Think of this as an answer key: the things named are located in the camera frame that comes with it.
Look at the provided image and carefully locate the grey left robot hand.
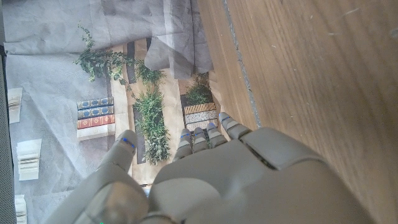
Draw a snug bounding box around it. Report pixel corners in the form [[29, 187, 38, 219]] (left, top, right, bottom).
[[43, 111, 377, 224]]

